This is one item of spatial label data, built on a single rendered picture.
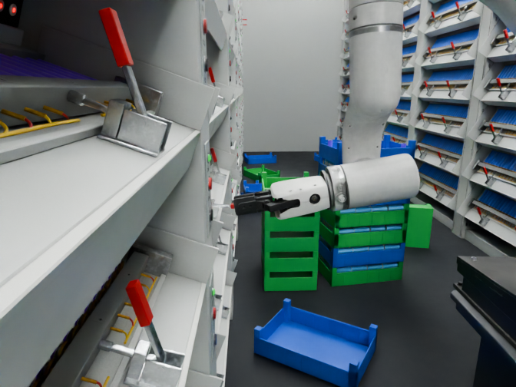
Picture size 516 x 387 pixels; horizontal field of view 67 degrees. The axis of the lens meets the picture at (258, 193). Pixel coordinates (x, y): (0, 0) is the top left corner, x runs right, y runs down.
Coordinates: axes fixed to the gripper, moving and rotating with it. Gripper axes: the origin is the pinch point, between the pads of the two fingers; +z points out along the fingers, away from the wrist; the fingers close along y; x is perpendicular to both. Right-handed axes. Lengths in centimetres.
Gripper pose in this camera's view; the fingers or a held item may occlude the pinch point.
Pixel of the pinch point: (245, 203)
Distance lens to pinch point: 73.6
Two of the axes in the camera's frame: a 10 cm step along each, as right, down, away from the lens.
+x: -1.7, -9.5, -2.6
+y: -0.3, -2.6, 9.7
